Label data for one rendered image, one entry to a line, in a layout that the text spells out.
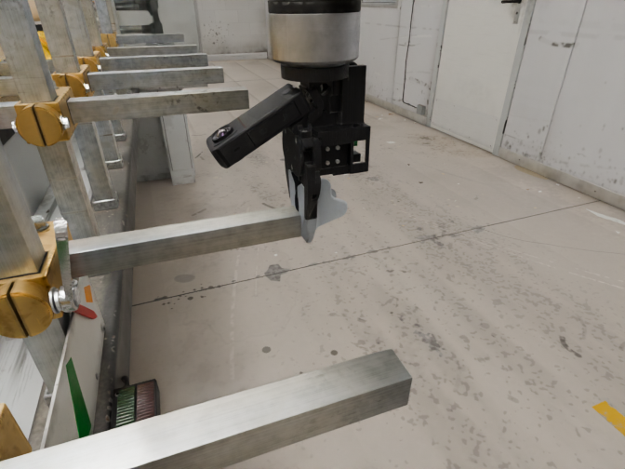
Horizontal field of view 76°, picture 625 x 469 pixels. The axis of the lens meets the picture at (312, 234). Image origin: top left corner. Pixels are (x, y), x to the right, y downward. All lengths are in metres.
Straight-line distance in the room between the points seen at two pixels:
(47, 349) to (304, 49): 0.39
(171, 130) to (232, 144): 2.35
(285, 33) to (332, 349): 1.23
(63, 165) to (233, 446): 0.48
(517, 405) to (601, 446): 0.22
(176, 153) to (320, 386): 2.58
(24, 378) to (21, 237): 0.34
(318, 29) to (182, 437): 0.34
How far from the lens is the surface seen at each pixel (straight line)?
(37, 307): 0.43
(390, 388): 0.30
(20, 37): 0.63
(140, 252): 0.47
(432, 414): 1.38
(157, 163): 2.96
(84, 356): 0.51
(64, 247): 0.27
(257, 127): 0.43
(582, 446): 1.49
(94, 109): 0.68
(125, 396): 0.53
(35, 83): 0.64
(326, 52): 0.41
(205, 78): 0.92
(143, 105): 0.67
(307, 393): 0.29
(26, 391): 0.71
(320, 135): 0.43
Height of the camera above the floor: 1.08
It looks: 30 degrees down
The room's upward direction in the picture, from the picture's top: straight up
